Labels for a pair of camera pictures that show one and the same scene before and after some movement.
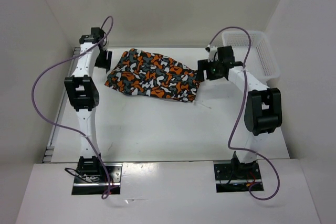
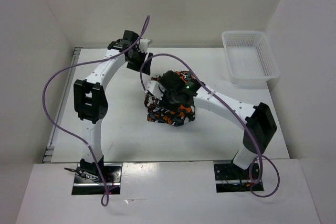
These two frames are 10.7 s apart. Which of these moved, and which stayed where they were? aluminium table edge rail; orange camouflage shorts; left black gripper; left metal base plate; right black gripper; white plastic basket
Moved: left black gripper; right black gripper; orange camouflage shorts
Stayed: aluminium table edge rail; left metal base plate; white plastic basket
